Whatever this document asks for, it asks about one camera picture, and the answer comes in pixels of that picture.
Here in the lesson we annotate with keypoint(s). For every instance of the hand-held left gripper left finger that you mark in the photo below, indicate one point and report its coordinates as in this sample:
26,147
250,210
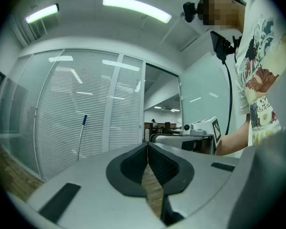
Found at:
85,199

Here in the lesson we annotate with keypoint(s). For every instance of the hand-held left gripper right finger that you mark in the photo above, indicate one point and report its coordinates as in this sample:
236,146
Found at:
205,175

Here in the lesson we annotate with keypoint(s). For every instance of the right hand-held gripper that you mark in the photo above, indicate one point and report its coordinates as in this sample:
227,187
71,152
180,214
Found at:
215,130

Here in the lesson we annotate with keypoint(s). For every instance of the person's right forearm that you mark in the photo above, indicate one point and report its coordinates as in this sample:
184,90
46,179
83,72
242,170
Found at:
233,137

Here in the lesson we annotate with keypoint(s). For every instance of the narrow white venetian blind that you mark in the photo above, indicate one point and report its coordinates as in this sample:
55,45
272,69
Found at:
127,99

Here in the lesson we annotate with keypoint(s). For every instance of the frosted glass board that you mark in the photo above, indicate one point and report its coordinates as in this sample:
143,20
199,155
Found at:
205,92

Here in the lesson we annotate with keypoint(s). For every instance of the wide white venetian blind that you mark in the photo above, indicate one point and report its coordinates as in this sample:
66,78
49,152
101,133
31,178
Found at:
74,104

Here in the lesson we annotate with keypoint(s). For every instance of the black chest monitor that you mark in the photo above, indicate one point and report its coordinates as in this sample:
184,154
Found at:
220,46

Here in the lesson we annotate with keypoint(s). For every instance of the person in white t-shirt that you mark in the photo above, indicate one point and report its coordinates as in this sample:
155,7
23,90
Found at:
264,56

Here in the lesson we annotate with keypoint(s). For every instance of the long ceiling light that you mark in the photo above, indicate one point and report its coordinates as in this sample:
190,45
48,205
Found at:
135,8
41,13

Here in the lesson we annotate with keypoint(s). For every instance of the person's head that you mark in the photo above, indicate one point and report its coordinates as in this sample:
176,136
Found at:
219,11

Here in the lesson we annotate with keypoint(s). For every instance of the ceiling air vent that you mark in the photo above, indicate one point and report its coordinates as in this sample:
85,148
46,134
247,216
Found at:
38,30

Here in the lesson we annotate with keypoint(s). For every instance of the black head camera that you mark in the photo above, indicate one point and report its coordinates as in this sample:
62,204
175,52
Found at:
189,11

